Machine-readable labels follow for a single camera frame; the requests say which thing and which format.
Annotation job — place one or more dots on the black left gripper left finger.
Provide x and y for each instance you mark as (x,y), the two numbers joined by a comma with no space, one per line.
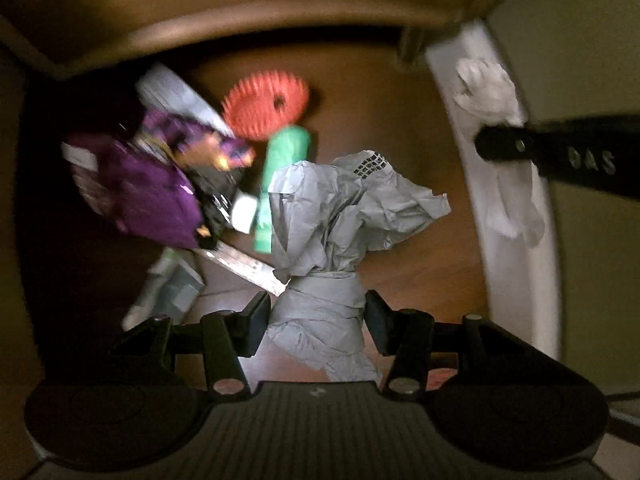
(228,336)

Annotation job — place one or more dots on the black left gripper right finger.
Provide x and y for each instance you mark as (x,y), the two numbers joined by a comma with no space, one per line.
(406,336)

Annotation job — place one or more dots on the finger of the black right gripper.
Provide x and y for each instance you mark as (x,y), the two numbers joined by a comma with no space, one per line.
(592,151)

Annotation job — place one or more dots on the white tissue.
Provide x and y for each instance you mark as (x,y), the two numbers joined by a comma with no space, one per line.
(485,92)

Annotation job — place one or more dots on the grey paper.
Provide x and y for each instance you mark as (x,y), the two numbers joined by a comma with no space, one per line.
(325,219)

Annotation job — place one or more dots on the grey silver packet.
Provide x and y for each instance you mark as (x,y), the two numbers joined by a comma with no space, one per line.
(173,285)

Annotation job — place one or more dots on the purple snack wrapper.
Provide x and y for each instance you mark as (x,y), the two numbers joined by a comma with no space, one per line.
(174,181)

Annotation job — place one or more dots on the green cylindrical tube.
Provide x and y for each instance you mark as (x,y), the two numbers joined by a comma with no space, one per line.
(285,148)

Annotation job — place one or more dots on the orange spiky round brush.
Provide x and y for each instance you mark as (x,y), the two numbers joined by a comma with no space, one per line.
(263,103)

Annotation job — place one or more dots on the silver foil wrapper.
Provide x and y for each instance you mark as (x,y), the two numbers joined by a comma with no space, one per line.
(163,89)

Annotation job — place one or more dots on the white door frame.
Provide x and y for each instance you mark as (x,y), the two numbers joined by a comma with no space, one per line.
(523,283)

